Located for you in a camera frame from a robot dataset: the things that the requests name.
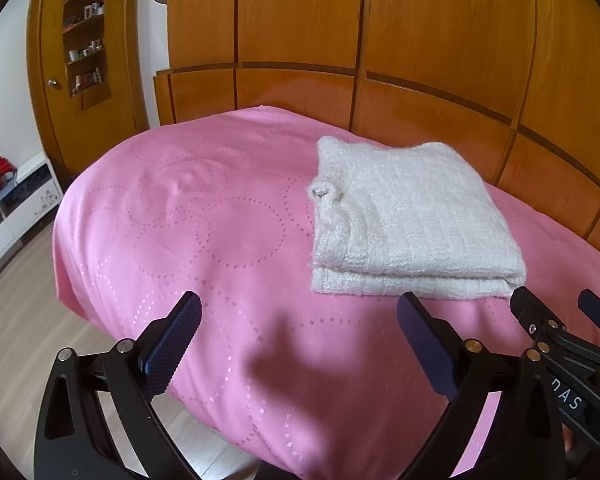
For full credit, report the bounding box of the white knitted sweater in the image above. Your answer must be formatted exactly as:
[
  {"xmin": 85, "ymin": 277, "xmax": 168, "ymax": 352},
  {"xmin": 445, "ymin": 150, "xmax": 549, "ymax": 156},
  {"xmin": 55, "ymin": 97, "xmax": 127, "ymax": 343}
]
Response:
[{"xmin": 308, "ymin": 136, "xmax": 527, "ymax": 300}]

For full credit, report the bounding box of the white low cabinet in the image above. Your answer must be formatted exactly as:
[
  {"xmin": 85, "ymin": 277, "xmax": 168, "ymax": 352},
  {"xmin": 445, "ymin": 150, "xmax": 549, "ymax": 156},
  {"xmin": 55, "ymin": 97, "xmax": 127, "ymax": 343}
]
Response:
[{"xmin": 0, "ymin": 152, "xmax": 64, "ymax": 266}]

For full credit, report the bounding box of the wooden door with shelves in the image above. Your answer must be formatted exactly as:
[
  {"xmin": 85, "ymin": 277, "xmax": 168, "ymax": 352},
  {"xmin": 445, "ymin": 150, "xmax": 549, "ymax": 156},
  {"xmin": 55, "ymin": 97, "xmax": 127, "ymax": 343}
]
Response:
[{"xmin": 26, "ymin": 0, "xmax": 149, "ymax": 183}]

